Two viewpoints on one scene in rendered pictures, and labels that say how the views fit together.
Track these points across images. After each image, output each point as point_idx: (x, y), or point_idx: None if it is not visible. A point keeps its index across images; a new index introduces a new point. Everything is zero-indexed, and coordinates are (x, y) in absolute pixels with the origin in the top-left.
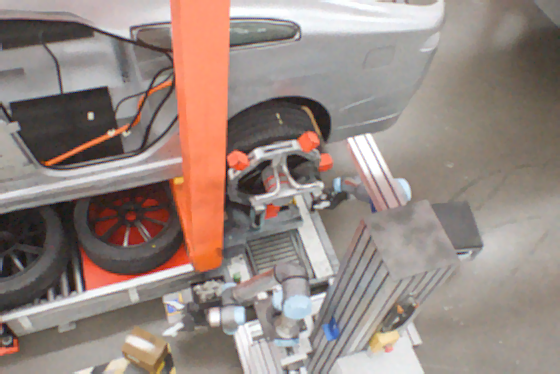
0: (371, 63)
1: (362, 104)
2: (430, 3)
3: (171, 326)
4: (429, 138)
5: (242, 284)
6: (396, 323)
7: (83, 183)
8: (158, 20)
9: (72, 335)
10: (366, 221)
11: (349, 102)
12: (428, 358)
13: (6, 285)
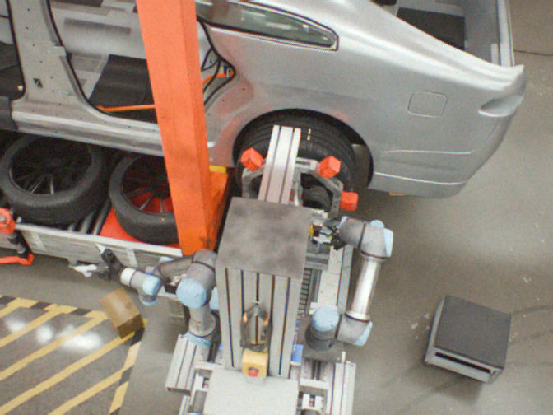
0: (418, 107)
1: (409, 155)
2: None
3: (158, 305)
4: (517, 244)
5: (171, 260)
6: (262, 345)
7: (118, 133)
8: None
9: (76, 274)
10: (233, 202)
11: (393, 146)
12: None
13: (32, 199)
